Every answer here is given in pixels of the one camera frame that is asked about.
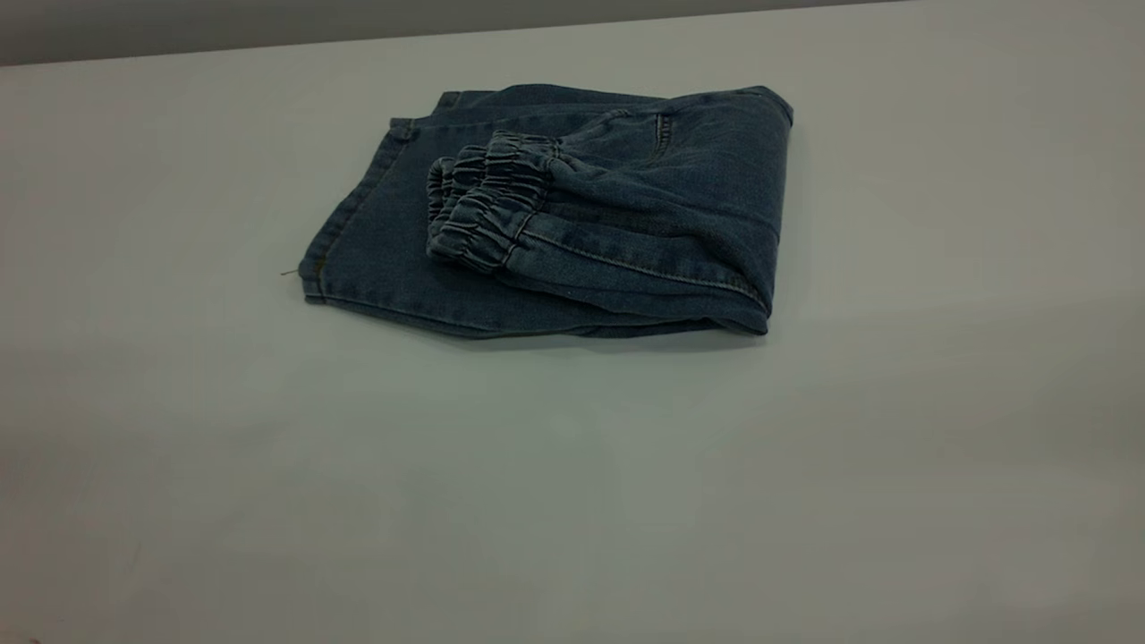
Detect blue denim shorts with print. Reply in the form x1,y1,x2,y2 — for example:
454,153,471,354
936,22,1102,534
300,83,795,339

